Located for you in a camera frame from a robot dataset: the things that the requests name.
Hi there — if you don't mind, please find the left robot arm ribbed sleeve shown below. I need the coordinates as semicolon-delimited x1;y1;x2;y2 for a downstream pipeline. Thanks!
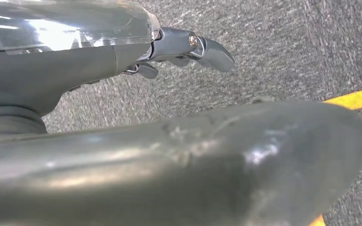
0;106;48;136

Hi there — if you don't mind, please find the robot silver leg shell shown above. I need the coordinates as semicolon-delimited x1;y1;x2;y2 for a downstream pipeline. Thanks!
0;99;362;226

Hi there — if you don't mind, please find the yellow floor tape square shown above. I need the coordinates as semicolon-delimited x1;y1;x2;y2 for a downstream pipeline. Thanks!
308;86;362;226

